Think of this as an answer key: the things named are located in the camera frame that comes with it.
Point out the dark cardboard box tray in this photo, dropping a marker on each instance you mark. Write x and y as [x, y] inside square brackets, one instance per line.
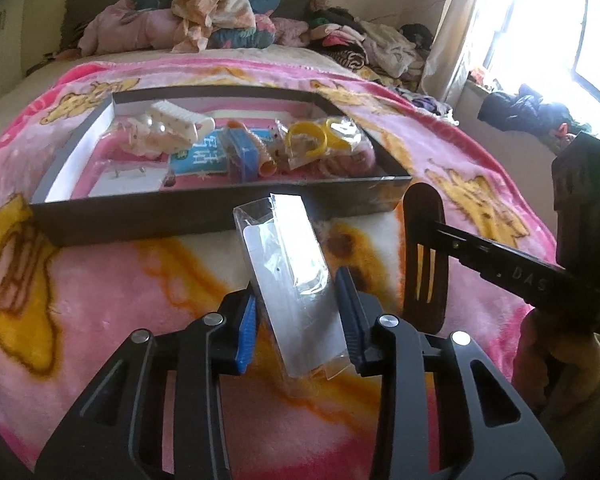
[180, 212]

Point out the peach floral cloth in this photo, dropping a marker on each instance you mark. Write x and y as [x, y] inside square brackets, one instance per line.
[205, 10]

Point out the pink card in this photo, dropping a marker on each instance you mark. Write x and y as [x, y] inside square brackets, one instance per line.
[130, 180]

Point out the white curtain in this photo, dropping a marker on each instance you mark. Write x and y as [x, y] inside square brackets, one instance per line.
[452, 35]

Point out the pink printed blanket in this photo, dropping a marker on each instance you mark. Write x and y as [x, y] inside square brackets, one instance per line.
[130, 300]

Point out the floral scrunchie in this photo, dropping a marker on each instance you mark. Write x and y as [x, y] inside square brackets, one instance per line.
[345, 162]

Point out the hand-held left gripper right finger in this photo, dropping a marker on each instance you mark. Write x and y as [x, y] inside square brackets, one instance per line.
[352, 330]

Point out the blue card packet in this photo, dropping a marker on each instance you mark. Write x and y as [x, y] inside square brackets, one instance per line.
[242, 155]

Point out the yellow bangles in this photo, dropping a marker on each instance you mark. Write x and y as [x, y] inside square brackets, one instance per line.
[320, 140]

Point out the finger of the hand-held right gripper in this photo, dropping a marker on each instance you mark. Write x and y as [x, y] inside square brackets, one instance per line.
[480, 250]

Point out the person's right hand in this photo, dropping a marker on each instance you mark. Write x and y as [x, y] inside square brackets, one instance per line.
[555, 365]

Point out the clear plastic packet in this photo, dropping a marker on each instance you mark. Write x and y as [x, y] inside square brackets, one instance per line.
[290, 300]

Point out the purple cloth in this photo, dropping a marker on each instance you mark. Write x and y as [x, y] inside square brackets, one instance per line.
[430, 104]

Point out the window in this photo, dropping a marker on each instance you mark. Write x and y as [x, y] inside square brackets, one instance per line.
[570, 25]

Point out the blue printed booklet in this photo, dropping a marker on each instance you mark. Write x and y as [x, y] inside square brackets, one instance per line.
[200, 157]

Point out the pink garment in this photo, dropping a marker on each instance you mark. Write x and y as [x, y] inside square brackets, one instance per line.
[125, 30]

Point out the pile of mixed clothes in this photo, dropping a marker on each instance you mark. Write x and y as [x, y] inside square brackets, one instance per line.
[370, 45]

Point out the dark clothes on sill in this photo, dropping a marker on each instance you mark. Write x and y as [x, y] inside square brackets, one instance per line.
[525, 110]

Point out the brown snap hair clip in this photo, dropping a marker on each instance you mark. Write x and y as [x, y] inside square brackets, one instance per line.
[422, 310]

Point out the white claw hair clip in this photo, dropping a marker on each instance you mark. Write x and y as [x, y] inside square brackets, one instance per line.
[180, 120]

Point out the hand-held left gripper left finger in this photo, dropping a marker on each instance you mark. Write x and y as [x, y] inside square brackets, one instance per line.
[245, 340]

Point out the dark floral quilt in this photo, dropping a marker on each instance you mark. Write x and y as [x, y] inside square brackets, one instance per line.
[260, 0]

